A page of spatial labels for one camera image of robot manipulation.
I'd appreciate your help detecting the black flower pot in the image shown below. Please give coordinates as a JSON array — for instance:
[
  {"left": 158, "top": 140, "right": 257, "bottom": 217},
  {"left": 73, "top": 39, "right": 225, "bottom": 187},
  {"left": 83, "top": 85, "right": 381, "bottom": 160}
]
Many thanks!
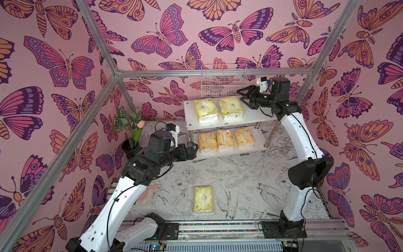
[{"left": 121, "top": 140, "right": 142, "bottom": 159}]

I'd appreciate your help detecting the artificial tulip plant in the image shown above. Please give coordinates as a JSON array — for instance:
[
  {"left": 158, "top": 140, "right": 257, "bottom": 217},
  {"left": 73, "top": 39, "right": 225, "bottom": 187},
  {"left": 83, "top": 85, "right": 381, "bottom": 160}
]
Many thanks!
[{"left": 113, "top": 104, "right": 157, "bottom": 148}]

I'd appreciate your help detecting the green tissue pack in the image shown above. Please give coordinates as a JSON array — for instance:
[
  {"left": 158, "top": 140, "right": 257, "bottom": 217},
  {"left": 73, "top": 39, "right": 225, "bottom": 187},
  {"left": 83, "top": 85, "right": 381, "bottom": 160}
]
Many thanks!
[
  {"left": 194, "top": 186, "right": 214, "bottom": 212},
  {"left": 193, "top": 98, "right": 218, "bottom": 123},
  {"left": 219, "top": 96, "right": 243, "bottom": 120}
]

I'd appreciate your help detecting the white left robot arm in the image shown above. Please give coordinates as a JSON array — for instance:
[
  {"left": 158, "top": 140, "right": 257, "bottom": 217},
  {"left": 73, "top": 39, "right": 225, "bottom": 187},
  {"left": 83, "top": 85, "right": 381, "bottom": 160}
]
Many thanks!
[{"left": 66, "top": 130, "right": 199, "bottom": 252}]

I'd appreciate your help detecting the white wire basket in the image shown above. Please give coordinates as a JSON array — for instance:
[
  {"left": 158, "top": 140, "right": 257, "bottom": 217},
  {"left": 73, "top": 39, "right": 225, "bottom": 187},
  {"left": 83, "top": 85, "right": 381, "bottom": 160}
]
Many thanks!
[{"left": 200, "top": 64, "right": 250, "bottom": 98}]

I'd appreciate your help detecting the orange tissue pack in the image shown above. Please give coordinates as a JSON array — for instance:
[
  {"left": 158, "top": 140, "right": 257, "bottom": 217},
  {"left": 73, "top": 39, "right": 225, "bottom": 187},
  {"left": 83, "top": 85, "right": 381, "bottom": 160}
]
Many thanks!
[
  {"left": 234, "top": 128, "right": 255, "bottom": 149},
  {"left": 198, "top": 132, "right": 217, "bottom": 153},
  {"left": 216, "top": 130, "right": 234, "bottom": 150}
]

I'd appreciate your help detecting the pink dustpan brush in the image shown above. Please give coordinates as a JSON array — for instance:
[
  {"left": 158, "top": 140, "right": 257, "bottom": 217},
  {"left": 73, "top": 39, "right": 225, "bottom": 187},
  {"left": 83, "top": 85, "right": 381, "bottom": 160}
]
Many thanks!
[{"left": 137, "top": 184, "right": 163, "bottom": 201}]

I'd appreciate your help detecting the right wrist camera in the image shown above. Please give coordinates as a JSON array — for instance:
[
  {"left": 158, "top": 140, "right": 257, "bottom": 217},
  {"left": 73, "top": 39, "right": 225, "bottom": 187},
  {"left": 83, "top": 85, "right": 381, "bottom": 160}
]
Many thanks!
[{"left": 256, "top": 77, "right": 272, "bottom": 93}]

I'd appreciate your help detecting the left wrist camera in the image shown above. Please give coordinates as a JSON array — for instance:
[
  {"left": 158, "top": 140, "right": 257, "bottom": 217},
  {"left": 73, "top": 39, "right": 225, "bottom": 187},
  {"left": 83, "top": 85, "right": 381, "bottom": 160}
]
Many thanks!
[{"left": 165, "top": 123, "right": 180, "bottom": 148}]

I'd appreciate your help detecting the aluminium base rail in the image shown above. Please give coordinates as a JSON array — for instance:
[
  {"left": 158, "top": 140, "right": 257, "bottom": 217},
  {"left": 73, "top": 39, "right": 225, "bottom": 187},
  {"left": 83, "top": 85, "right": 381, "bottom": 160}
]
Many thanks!
[{"left": 84, "top": 218, "right": 356, "bottom": 252}]

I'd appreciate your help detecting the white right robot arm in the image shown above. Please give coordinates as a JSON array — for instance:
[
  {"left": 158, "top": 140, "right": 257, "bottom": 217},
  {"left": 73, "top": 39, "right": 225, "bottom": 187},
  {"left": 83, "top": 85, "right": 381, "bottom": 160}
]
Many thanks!
[{"left": 237, "top": 77, "right": 334, "bottom": 239}]

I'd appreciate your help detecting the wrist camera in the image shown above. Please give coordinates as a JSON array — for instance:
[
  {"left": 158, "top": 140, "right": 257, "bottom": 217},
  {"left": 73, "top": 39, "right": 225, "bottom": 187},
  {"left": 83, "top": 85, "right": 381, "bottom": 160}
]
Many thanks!
[
  {"left": 256, "top": 77, "right": 272, "bottom": 93},
  {"left": 165, "top": 123, "right": 180, "bottom": 148}
]

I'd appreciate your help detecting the aluminium frame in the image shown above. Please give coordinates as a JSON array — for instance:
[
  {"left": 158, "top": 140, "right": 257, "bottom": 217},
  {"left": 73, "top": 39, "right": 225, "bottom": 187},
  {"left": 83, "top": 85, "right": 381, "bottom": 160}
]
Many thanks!
[{"left": 1, "top": 1, "right": 360, "bottom": 252}]

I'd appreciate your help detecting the white two-tier shelf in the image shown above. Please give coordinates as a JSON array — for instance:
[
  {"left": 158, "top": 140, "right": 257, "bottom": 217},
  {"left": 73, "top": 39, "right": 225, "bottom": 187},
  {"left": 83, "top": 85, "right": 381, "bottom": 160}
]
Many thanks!
[{"left": 184, "top": 101, "right": 276, "bottom": 163}]

